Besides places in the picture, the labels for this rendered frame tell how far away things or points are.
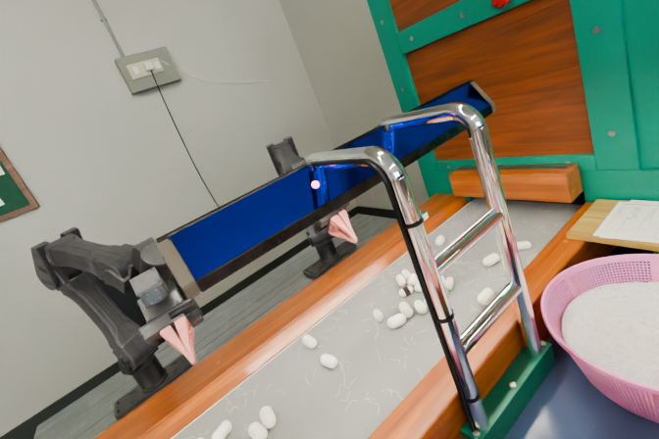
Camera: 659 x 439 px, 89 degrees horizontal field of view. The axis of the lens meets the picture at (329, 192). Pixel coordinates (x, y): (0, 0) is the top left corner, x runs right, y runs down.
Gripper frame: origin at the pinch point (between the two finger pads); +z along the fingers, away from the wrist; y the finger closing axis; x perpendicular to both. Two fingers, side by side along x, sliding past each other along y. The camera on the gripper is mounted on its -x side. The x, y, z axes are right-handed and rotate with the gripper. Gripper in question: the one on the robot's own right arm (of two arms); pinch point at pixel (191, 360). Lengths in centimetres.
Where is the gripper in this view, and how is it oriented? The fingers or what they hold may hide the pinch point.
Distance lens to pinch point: 70.6
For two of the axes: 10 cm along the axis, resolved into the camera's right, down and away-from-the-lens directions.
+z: 6.3, 6.1, -4.8
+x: -0.7, 6.5, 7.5
